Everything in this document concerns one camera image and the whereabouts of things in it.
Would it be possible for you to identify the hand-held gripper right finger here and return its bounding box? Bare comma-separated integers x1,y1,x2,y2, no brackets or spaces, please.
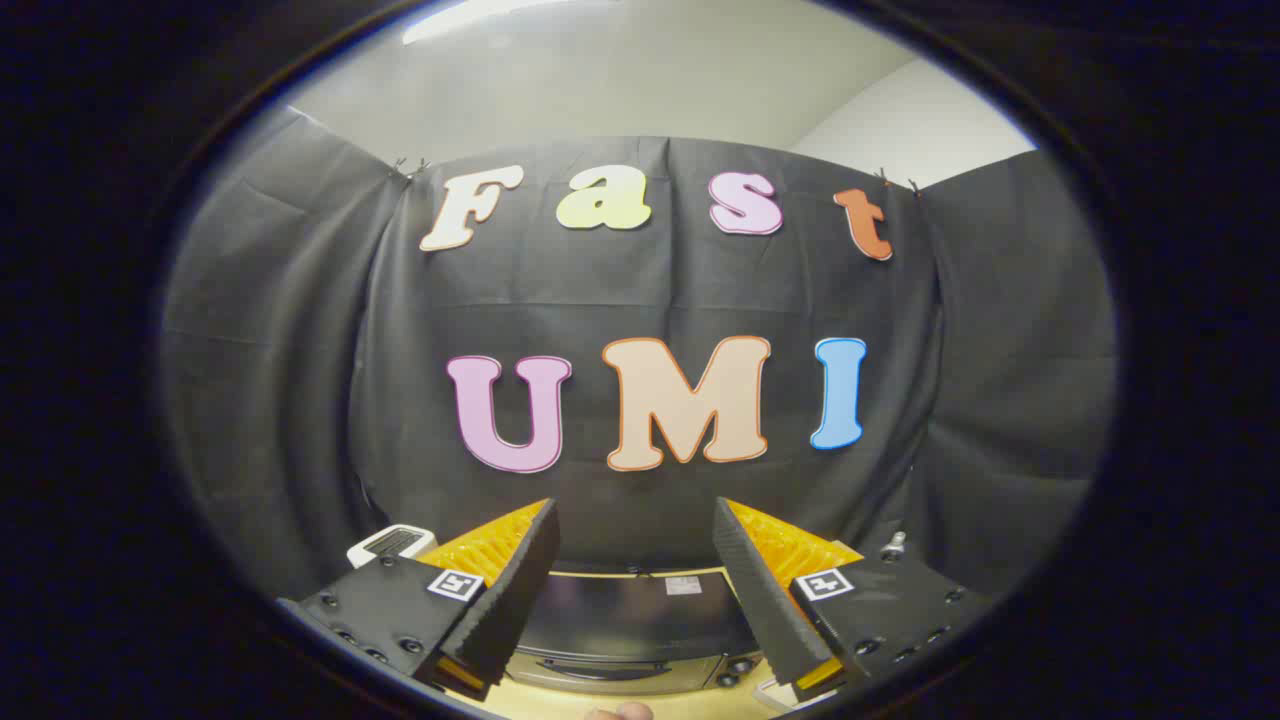
712,497,991,701

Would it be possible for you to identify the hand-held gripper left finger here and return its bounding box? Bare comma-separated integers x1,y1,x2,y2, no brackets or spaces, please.
277,498,561,701

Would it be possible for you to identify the black toaster oven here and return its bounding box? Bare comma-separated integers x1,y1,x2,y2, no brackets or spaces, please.
505,566,766,697

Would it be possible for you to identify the white pop-up toaster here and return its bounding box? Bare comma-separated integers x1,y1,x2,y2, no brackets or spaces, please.
347,524,438,569

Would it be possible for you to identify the black backdrop cloth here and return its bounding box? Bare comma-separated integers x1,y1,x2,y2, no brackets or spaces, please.
160,105,1119,601

